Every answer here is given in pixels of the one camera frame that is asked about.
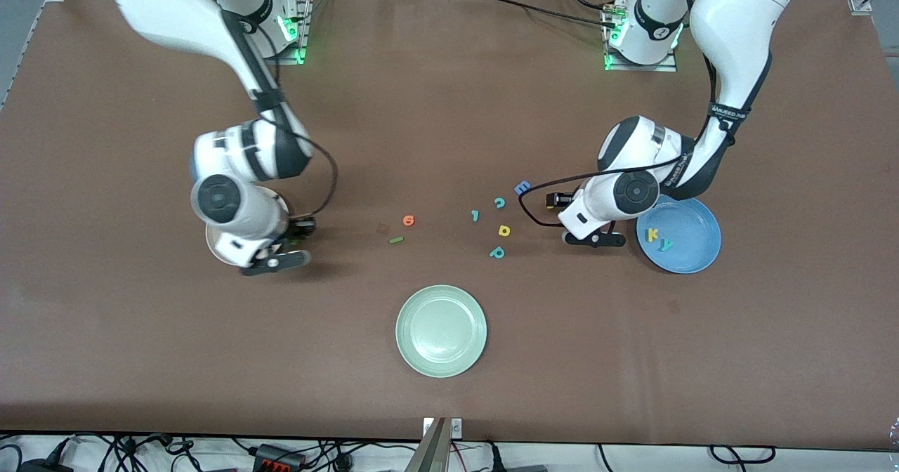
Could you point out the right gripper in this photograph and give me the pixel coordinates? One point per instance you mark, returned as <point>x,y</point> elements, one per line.
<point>300,229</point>

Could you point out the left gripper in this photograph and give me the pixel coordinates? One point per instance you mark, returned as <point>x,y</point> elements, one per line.
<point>558,199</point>

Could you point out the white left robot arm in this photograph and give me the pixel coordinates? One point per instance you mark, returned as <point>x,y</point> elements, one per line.
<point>737,8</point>

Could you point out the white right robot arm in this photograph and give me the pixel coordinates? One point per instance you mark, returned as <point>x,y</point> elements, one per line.
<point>175,8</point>

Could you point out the blue letter E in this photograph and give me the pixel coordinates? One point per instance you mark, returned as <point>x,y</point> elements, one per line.
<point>522,188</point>

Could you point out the beige brown round plate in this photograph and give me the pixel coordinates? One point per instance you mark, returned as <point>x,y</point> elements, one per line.
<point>211,240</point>

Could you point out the blue round plate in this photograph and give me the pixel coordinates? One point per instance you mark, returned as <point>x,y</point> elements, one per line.
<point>692,247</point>

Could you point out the pale green round plate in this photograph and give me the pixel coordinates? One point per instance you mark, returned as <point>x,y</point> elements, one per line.
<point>441,331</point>

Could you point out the black orange power strip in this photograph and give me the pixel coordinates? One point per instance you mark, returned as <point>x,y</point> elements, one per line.
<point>277,458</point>

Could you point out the aluminium profile bar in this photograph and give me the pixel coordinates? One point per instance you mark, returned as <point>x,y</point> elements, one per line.
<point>432,454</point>

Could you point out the black power adapter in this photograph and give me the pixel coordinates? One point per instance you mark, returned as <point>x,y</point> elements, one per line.
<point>42,466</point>

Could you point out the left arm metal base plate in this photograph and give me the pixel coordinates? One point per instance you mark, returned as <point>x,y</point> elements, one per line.
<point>642,67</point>

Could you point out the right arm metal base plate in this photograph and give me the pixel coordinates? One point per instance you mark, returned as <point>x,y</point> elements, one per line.
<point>270,60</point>

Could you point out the white mounting bracket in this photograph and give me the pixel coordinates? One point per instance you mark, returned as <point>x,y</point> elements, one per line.
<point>456,428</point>

